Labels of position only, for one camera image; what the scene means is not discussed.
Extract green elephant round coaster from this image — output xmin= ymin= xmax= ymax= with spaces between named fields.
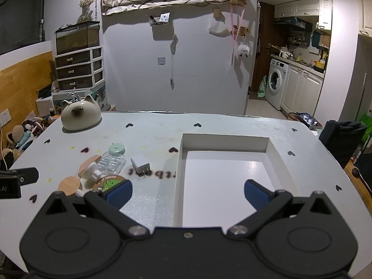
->
xmin=93 ymin=175 xmax=126 ymax=192

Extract white plastic suction hook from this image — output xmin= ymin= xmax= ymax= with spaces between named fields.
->
xmin=74 ymin=162 xmax=103 ymax=197

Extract clear plastic ribbed container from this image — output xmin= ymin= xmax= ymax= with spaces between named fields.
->
xmin=97 ymin=152 xmax=127 ymax=175

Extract round plain wooden coaster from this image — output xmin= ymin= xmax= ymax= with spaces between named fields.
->
xmin=58 ymin=176 xmax=81 ymax=196

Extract half round wooden coaster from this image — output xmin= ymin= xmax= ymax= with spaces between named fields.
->
xmin=78 ymin=155 xmax=101 ymax=178

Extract white usb wall charger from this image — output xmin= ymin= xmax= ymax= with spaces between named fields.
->
xmin=130 ymin=154 xmax=151 ymax=176

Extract mint green round lid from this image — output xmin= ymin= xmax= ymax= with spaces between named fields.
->
xmin=108 ymin=143 xmax=126 ymax=155

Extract white shallow cardboard box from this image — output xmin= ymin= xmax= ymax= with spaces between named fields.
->
xmin=173 ymin=133 xmax=300 ymax=230

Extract pile of plush toys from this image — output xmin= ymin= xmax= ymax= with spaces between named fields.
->
xmin=1 ymin=114 xmax=60 ymax=169

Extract cream ceramic cat jar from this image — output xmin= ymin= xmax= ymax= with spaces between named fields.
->
xmin=60 ymin=94 xmax=102 ymax=132

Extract black fabric chair back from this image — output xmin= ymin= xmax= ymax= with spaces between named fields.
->
xmin=319 ymin=120 xmax=367 ymax=169

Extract green plastic bag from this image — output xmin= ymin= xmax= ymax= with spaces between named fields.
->
xmin=257 ymin=76 xmax=267 ymax=98

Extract white kitchen base cabinets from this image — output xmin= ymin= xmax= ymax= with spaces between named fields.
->
xmin=281 ymin=66 xmax=323 ymax=116

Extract white front-load washing machine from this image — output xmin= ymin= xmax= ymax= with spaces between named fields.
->
xmin=265 ymin=59 xmax=289 ymax=111

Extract white dark drawer cabinet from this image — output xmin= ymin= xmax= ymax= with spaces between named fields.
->
xmin=55 ymin=46 xmax=105 ymax=91

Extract glass terrarium tank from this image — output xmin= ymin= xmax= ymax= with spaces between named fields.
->
xmin=56 ymin=21 xmax=100 ymax=55

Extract hanging sheep plush toy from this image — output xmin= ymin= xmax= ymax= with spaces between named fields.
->
xmin=238 ymin=44 xmax=251 ymax=58

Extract dried flower vase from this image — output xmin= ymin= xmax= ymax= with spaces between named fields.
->
xmin=78 ymin=0 xmax=95 ymax=23

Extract white upper kitchen cabinets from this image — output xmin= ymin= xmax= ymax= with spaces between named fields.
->
xmin=274 ymin=0 xmax=333 ymax=31

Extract white wall socket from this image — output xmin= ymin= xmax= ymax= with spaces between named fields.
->
xmin=0 ymin=109 xmax=11 ymax=127

